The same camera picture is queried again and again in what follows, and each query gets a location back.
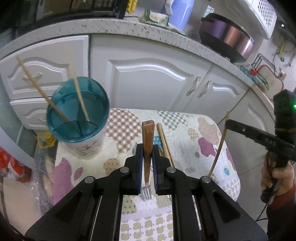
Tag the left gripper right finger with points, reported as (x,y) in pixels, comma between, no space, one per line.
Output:
(160,165)

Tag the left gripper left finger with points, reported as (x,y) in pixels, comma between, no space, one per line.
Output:
(133,180)

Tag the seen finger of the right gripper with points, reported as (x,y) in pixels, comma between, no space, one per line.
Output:
(257,135)

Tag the wooden-handled steel fork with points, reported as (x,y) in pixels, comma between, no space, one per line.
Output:
(147,141)

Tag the person's right hand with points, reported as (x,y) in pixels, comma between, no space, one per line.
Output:
(284,175)

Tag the wooden chopstick pair member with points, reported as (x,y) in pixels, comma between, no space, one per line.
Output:
(164,143)

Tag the white cabinet door right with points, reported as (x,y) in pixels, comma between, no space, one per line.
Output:
(218,92)

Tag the white cabinet door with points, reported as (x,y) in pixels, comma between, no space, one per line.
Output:
(143,74)
(218,92)

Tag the teal-rimmed utensil cup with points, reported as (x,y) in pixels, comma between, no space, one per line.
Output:
(83,132)

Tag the yellow-capped oil bottle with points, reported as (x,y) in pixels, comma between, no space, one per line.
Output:
(45,140)

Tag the white cabinet door left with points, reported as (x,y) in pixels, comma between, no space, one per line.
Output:
(143,74)

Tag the purple rice cooker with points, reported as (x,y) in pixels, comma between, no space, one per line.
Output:
(226,38)

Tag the chopstick in cup right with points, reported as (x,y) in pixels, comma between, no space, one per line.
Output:
(80,98)

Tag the white drawer front lower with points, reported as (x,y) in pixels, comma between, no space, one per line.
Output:
(31,112)

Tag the white drawer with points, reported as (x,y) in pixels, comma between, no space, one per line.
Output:
(50,63)
(31,112)

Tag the white range hood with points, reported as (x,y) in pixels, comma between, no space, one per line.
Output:
(260,13)

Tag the red plastic bag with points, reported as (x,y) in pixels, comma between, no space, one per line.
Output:
(11,168)

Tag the white drawer front upper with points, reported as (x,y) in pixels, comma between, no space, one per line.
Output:
(50,63)

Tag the blue electric kettle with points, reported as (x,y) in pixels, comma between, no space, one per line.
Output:
(179,12)

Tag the green-edged dish cloth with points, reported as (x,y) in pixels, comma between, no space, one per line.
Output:
(159,20)

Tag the black microwave oven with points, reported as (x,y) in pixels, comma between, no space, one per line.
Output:
(49,7)

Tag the black wire rack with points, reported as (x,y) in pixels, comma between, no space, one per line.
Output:
(264,71)

